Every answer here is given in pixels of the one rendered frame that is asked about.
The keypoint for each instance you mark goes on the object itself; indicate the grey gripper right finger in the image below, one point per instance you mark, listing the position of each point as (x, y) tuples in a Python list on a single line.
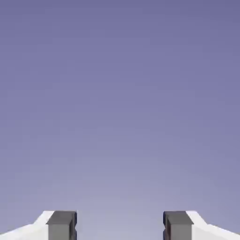
[(178, 226)]

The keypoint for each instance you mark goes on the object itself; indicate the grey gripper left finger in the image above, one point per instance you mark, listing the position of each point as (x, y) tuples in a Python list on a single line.
[(60, 226)]

